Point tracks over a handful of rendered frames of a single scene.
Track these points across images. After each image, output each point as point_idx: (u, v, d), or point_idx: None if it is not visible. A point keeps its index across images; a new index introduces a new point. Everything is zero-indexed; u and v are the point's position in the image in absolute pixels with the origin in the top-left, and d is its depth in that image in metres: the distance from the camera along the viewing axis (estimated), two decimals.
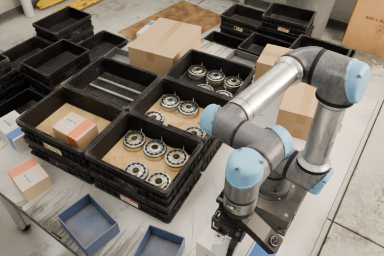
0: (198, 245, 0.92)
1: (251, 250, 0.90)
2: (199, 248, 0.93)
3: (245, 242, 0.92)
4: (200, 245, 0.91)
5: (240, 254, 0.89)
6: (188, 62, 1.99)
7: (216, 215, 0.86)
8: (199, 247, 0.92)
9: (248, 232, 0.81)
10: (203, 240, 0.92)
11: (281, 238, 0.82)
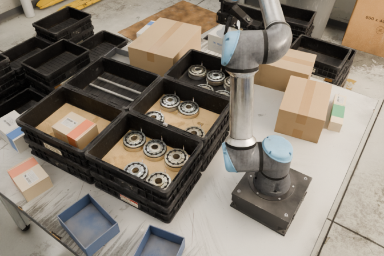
0: (209, 36, 1.71)
1: None
2: (210, 38, 1.72)
3: None
4: (210, 35, 1.70)
5: None
6: (188, 62, 1.99)
7: (219, 12, 1.65)
8: (210, 38, 1.71)
9: (235, 15, 1.60)
10: (212, 33, 1.71)
11: (252, 19, 1.61)
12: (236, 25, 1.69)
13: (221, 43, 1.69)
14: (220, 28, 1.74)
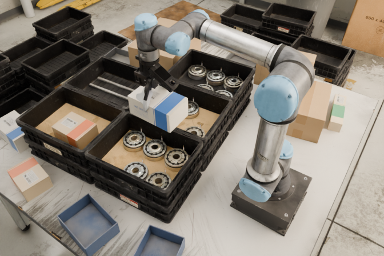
0: (129, 99, 1.35)
1: (164, 99, 1.33)
2: (130, 101, 1.36)
3: (160, 96, 1.34)
4: (130, 98, 1.34)
5: (156, 102, 1.32)
6: (188, 62, 1.99)
7: (138, 71, 1.29)
8: (130, 100, 1.35)
9: (155, 76, 1.24)
10: (132, 95, 1.35)
11: (178, 82, 1.25)
12: None
13: None
14: None
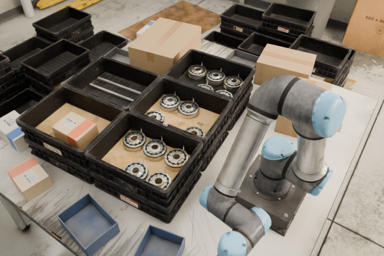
0: None
1: None
2: None
3: None
4: None
5: None
6: (188, 62, 1.99)
7: None
8: None
9: None
10: None
11: None
12: None
13: None
14: None
